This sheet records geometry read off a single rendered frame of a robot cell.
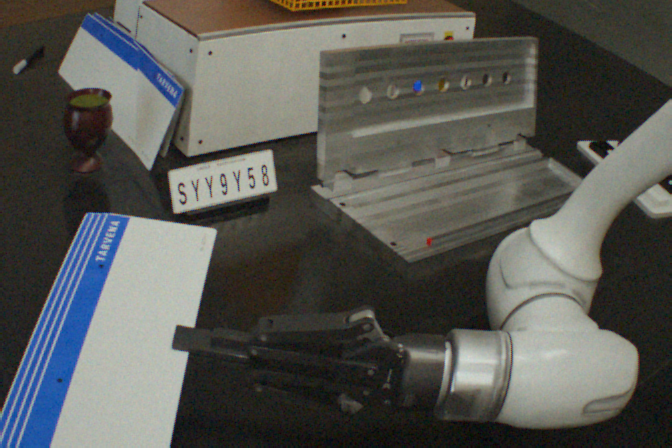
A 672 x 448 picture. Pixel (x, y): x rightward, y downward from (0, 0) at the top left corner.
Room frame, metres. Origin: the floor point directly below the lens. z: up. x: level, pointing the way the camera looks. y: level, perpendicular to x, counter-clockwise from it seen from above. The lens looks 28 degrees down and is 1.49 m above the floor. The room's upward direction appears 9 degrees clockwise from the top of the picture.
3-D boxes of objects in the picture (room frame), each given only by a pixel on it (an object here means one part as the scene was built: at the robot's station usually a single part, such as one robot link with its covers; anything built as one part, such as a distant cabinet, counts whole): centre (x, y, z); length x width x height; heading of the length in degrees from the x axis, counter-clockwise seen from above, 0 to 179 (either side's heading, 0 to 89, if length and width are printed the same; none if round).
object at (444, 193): (1.14, -0.20, 0.92); 0.44 x 0.21 x 0.04; 131
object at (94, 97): (1.08, 0.37, 0.96); 0.09 x 0.09 x 0.11
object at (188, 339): (0.60, 0.09, 1.01); 0.07 x 0.03 x 0.01; 93
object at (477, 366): (0.61, -0.14, 1.00); 0.09 x 0.06 x 0.09; 3
